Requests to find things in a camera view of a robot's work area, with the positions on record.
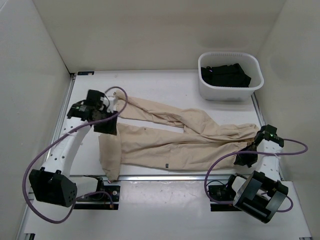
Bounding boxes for beige trousers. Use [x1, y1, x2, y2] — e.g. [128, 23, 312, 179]
[98, 90, 259, 181]

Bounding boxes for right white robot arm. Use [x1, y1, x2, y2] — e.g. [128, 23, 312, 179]
[224, 124, 289, 224]

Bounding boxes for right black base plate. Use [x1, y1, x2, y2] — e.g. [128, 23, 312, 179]
[207, 184, 246, 212]

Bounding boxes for small blue label sticker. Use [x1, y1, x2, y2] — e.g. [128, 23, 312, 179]
[77, 71, 95, 76]

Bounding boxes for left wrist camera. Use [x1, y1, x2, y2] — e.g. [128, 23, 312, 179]
[84, 89, 110, 110]

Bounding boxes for white plastic basket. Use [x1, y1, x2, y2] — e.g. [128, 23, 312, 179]
[198, 51, 264, 101]

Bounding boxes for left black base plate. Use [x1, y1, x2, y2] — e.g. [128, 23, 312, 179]
[74, 185, 121, 211]

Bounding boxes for black folded trousers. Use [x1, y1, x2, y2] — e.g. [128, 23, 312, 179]
[200, 63, 252, 88]

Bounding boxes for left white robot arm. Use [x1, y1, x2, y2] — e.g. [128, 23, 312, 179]
[29, 96, 117, 207]

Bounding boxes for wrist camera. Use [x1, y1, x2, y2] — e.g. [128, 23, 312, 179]
[84, 89, 110, 110]
[250, 131, 265, 148]

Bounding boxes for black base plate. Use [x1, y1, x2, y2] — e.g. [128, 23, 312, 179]
[74, 185, 121, 211]
[207, 184, 246, 212]

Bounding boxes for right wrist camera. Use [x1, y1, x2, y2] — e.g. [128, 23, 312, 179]
[250, 131, 265, 148]

